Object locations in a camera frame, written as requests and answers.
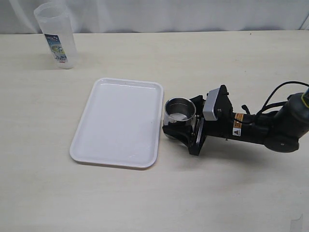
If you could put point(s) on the clear plastic water pitcher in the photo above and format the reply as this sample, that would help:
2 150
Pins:
54 21

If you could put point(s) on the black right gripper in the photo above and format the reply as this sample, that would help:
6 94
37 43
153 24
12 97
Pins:
194 136

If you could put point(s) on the white rectangular plastic tray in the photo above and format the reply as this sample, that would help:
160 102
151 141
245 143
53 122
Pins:
120 124

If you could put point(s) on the white backdrop curtain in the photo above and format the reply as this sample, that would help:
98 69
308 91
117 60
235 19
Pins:
111 16

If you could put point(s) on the stainless steel cup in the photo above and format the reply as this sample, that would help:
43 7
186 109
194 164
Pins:
179 110

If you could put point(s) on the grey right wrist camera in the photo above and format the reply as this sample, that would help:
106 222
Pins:
210 112

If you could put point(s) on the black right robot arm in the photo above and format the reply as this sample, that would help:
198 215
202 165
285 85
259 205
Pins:
278 126

